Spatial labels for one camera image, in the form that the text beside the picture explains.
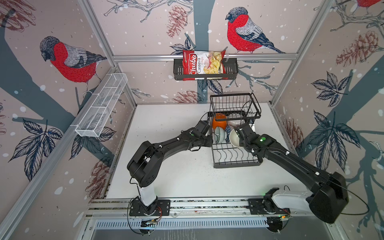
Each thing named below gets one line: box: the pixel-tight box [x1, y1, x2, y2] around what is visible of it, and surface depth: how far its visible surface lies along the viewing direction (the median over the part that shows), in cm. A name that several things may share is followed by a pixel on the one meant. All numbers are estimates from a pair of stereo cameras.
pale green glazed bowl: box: [214, 126, 227, 144], surface depth 94 cm
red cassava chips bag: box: [182, 50, 227, 81], surface depth 89 cm
